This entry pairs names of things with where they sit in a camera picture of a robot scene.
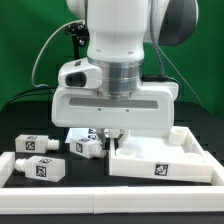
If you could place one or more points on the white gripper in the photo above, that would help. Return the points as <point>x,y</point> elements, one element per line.
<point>151,107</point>

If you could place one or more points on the white square tabletop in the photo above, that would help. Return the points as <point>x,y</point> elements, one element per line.
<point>166,155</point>

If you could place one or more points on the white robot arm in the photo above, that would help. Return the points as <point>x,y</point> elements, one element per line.
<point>106,89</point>

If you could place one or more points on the white marker sheet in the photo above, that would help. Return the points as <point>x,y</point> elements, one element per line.
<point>81,132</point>

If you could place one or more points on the white U-shaped fence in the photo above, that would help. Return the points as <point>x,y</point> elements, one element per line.
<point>95,200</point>

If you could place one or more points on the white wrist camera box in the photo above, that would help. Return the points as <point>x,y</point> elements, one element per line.
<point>80,74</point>

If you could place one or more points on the camera on black stand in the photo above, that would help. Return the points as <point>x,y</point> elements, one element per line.
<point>80,36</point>

